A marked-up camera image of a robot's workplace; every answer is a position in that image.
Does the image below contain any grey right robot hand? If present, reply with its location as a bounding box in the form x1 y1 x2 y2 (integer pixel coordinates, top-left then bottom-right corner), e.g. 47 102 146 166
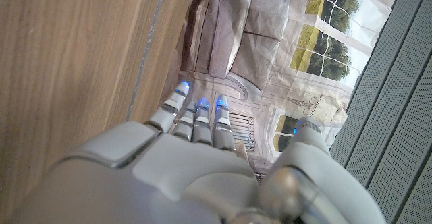
9 81 387 224

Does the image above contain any grey tape strip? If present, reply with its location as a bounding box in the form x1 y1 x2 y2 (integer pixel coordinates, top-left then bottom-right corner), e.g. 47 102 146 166
126 0 168 121

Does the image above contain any printed sofa backdrop cloth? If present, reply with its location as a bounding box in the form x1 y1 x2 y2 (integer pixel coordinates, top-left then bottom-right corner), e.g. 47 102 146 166
161 0 406 181

